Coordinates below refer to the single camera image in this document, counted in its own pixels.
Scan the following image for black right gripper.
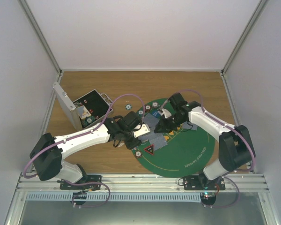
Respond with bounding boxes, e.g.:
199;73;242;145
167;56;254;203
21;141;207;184
155;113;185;133

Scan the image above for blue playing card deck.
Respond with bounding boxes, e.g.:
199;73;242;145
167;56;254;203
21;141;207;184
139;136;149;143

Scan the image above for blue small blind button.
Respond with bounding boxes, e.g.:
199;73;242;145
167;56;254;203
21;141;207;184
152;110;161;118

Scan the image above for black red triangular all-in button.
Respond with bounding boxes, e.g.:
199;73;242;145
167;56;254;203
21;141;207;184
144;144;155;155

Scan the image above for blue orange 10 chip stack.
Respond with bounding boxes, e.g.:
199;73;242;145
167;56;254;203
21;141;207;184
151;101;160;108

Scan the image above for blue 50 chips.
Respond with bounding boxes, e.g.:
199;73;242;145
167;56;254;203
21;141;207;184
137;110;143;116

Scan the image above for blue green 50 chip stack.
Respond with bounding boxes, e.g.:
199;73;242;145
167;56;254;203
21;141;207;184
125;104;132;110

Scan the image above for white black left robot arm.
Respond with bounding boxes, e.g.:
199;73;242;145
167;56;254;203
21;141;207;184
30;112;150;189

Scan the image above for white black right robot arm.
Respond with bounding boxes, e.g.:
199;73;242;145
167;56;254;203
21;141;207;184
154;92;256;190

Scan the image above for round green poker mat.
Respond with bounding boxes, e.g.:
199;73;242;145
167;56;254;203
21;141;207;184
132;98;216;178

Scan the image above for chip stack inside case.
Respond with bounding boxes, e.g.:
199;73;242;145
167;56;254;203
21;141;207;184
85;116;95;124

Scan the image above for silver aluminium poker case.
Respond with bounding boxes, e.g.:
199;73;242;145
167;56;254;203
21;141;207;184
53;82;112;131

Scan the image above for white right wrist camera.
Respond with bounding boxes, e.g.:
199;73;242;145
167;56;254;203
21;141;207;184
159;108;171;119

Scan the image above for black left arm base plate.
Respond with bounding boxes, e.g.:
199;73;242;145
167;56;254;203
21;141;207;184
57;175;102;192

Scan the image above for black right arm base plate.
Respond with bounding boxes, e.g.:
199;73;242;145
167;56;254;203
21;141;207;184
182;175;226;191

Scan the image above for grey slotted cable duct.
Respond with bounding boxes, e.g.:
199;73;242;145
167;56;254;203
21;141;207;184
26;192;201;203

